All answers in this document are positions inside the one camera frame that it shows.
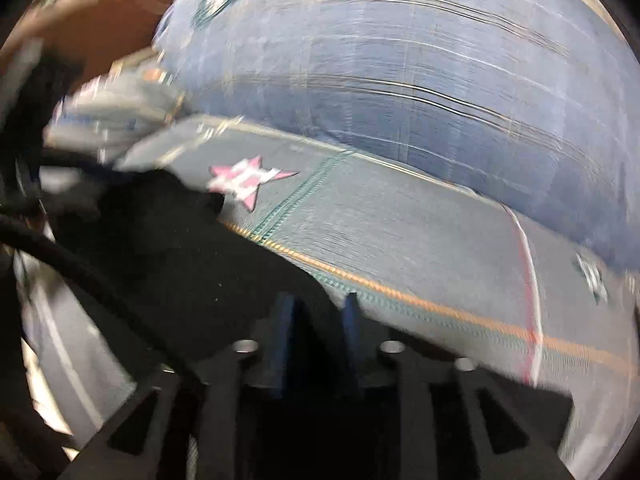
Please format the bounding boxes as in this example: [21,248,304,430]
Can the brown headboard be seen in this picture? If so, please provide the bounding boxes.
[0,0,201,98]

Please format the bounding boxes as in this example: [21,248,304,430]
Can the blue plaid pillow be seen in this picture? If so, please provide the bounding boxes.
[152,0,637,273]

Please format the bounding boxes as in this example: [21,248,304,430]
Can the black pants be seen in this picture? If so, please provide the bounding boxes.
[50,166,353,361]

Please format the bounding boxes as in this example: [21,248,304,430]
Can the grey star print bed sheet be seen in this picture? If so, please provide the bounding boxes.
[15,114,640,480]

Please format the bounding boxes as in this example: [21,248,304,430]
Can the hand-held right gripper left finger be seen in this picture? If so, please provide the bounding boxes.
[57,292,302,480]

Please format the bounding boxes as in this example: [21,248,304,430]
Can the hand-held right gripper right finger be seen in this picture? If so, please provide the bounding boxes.
[342,292,576,480]

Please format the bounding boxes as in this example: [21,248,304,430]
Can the grey star print pillow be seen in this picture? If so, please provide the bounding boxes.
[44,50,193,166]

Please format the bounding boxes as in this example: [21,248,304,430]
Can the black cable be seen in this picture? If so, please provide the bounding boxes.
[0,216,203,391]

